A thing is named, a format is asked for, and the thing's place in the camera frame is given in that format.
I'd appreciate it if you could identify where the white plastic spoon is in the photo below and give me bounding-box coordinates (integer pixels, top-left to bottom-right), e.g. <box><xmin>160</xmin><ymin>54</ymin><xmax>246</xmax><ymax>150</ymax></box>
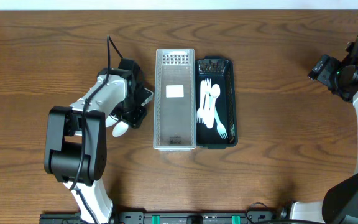
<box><xmin>105</xmin><ymin>114</ymin><xmax>119</xmax><ymax>128</ymax></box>
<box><xmin>112</xmin><ymin>121</ymin><xmax>129</xmax><ymax>138</ymax></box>

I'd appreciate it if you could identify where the white wooden fork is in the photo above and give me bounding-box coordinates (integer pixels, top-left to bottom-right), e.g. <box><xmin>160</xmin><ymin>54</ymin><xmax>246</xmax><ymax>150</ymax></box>
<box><xmin>203</xmin><ymin>78</ymin><xmax>211</xmax><ymax>126</ymax></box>
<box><xmin>196</xmin><ymin>80</ymin><xmax>206</xmax><ymax>123</ymax></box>

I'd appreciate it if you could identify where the white wooden spoon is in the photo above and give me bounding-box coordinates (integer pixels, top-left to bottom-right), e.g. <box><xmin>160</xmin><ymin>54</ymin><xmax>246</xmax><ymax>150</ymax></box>
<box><xmin>206</xmin><ymin>84</ymin><xmax>221</xmax><ymax>129</ymax></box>

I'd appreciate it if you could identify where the pale mint plastic fork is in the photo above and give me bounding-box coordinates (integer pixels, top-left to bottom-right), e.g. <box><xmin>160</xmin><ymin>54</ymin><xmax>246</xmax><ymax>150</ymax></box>
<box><xmin>214</xmin><ymin>110</ymin><xmax>228</xmax><ymax>139</ymax></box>

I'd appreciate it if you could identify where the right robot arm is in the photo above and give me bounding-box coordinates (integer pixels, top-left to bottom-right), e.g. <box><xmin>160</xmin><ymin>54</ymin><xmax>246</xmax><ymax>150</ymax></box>
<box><xmin>276</xmin><ymin>35</ymin><xmax>358</xmax><ymax>224</ymax></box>

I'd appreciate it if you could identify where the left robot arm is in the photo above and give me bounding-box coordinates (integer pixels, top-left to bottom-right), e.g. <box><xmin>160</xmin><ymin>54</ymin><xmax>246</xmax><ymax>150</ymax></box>
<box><xmin>39</xmin><ymin>58</ymin><xmax>153</xmax><ymax>223</ymax></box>

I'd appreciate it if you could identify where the clear plastic basket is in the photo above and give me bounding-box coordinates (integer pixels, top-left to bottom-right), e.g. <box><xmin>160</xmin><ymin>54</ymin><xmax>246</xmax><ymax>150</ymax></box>
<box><xmin>153</xmin><ymin>49</ymin><xmax>196</xmax><ymax>151</ymax></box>

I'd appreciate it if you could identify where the dark green plastic basket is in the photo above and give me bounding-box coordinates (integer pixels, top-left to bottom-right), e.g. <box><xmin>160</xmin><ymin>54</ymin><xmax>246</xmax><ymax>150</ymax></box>
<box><xmin>195</xmin><ymin>56</ymin><xmax>238</xmax><ymax>149</ymax></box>

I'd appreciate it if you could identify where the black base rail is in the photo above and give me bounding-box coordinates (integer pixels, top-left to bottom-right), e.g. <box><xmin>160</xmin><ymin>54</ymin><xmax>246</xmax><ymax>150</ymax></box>
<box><xmin>39</xmin><ymin>208</ymin><xmax>279</xmax><ymax>224</ymax></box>

